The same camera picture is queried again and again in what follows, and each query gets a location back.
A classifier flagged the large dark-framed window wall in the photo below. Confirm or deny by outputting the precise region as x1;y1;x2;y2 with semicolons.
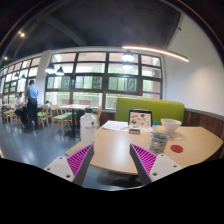
0;51;164;111

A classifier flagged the small dark box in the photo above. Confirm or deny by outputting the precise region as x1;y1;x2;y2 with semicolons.
128;127;141;135

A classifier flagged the green upholstered bench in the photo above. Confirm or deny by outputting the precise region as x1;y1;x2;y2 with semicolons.
114;96;186;126

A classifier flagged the white paper sheet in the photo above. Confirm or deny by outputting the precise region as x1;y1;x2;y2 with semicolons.
101;120;129;132

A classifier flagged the group of green-seated wooden chairs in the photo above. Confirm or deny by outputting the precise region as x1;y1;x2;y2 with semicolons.
0;103;103;136

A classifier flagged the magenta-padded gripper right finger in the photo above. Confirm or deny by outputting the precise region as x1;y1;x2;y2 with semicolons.
129;143;184;186

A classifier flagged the clear plastic drink bottle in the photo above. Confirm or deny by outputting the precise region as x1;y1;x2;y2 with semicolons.
79;107;98;148

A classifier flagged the green speckled white mug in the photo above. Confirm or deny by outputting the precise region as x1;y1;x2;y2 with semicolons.
149;131;170;155

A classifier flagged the long curved ceiling light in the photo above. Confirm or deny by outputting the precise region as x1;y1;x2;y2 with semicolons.
121;45;190;63

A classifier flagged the white paper napkin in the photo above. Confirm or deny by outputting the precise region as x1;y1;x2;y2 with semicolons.
168;132;183;140

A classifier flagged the flat round red coaster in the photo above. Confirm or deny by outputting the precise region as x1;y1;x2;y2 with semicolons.
170;144;184;154

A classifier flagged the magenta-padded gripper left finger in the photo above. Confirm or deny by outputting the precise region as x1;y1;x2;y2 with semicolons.
43;143;95;187

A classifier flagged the wooden dining table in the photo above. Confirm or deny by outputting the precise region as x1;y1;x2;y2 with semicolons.
59;103;91;138

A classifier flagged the group of pendant lamps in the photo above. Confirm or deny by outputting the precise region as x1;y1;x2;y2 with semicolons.
44;49;135;76

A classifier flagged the black-framed picture stand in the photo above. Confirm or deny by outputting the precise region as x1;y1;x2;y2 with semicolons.
128;109;154;131

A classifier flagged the white ceramic bowl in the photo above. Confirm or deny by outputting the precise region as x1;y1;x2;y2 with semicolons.
160;118;183;134

